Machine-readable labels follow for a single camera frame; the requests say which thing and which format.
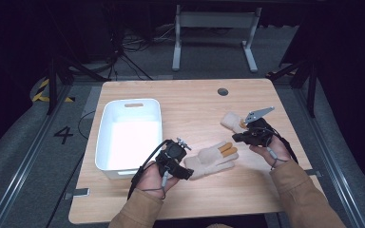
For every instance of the person's right hand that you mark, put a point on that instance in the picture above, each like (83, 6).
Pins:
(278, 155)

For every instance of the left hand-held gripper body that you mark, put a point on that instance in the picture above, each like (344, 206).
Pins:
(174, 152)

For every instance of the white plastic bin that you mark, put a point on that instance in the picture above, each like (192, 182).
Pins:
(133, 142)

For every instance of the black metal stand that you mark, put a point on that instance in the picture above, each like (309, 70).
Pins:
(312, 88)
(53, 85)

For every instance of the dark curtain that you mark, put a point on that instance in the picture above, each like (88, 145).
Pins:
(351, 79)
(9, 63)

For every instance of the white metal table frame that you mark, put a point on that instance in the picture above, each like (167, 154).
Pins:
(215, 19)

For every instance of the metal floor rail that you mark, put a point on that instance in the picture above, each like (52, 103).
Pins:
(336, 171)
(28, 164)

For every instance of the person's left hand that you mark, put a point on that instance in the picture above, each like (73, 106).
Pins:
(152, 182)

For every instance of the beige glove with orange fingertips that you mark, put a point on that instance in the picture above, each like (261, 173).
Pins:
(231, 122)
(209, 160)

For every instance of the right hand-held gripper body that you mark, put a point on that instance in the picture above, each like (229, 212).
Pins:
(261, 134)

